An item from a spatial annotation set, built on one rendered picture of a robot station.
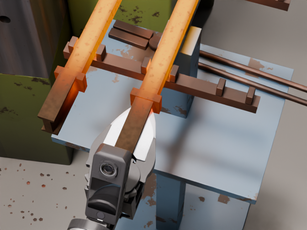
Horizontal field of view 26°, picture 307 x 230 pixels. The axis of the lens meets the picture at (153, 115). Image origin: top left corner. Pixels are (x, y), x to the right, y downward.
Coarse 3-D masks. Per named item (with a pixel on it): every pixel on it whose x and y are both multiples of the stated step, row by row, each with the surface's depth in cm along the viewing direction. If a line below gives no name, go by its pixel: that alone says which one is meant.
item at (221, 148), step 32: (160, 32) 138; (224, 64) 134; (256, 64) 134; (96, 96) 130; (128, 96) 130; (64, 128) 126; (96, 128) 126; (160, 128) 126; (192, 128) 126; (224, 128) 126; (256, 128) 126; (160, 160) 123; (192, 160) 123; (224, 160) 123; (256, 160) 123; (224, 192) 121; (256, 192) 120
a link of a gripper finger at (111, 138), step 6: (126, 114) 97; (114, 120) 97; (120, 120) 96; (114, 126) 96; (120, 126) 96; (108, 132) 95; (114, 132) 95; (108, 138) 95; (114, 138) 95; (108, 144) 94; (114, 144) 94
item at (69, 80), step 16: (112, 0) 107; (96, 16) 106; (112, 16) 108; (96, 32) 104; (80, 48) 102; (96, 48) 104; (80, 64) 101; (64, 80) 98; (80, 80) 99; (48, 96) 97; (64, 96) 97; (48, 112) 95; (64, 112) 100; (48, 128) 97
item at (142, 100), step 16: (192, 0) 107; (176, 16) 106; (176, 32) 104; (160, 48) 102; (176, 48) 103; (160, 64) 101; (144, 80) 100; (160, 80) 100; (144, 96) 97; (160, 96) 97; (144, 112) 96; (128, 128) 95; (128, 144) 94
